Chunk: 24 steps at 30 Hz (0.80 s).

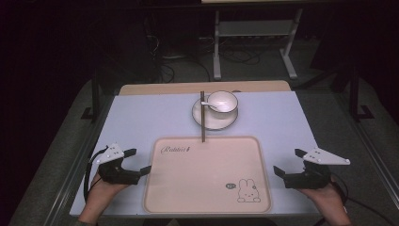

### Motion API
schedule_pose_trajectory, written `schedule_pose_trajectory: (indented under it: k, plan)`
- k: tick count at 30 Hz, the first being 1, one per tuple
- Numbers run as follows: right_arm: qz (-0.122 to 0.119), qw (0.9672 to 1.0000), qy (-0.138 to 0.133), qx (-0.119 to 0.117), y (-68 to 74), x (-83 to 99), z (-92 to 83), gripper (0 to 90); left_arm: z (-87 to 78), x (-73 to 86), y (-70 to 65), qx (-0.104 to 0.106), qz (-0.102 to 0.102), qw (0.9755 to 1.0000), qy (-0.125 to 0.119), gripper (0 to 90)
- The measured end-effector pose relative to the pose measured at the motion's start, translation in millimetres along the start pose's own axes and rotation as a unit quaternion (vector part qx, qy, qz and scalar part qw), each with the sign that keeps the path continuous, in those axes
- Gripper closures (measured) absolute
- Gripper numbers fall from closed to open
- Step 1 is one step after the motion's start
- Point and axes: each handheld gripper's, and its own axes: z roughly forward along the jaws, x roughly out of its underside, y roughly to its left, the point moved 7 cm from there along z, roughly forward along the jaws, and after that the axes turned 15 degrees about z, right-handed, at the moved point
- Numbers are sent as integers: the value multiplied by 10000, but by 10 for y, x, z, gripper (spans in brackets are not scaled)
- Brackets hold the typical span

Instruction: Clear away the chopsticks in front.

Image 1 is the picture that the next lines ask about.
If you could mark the dark brown chopsticks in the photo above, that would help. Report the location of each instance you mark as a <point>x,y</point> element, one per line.
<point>203,122</point>

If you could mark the pink tray with rabbit print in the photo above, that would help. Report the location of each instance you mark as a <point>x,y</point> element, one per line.
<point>200,179</point>

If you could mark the person's left hand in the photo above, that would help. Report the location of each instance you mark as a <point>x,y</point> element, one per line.
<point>100,194</point>

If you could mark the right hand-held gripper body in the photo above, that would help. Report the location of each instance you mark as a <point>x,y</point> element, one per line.
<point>309,180</point>

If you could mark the black metal stand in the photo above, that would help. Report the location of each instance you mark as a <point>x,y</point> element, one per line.
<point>94,100</point>
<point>356,97</point>

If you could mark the white bowl with dark rim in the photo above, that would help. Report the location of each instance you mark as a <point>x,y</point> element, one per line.
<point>223,103</point>

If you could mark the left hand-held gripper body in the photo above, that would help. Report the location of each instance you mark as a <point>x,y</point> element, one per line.
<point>117,175</point>

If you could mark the white metal stand frame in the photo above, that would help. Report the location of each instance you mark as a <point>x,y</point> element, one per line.
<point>251,29</point>

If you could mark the person's right hand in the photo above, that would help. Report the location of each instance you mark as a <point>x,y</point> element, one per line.
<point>327,197</point>

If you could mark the white ceramic spoon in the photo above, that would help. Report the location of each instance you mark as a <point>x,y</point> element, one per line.
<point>209,104</point>

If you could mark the white plate with dark rim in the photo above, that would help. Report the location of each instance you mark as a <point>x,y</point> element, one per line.
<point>216,124</point>

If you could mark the pale blue table board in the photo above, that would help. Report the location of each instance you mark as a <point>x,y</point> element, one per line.
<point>150,119</point>

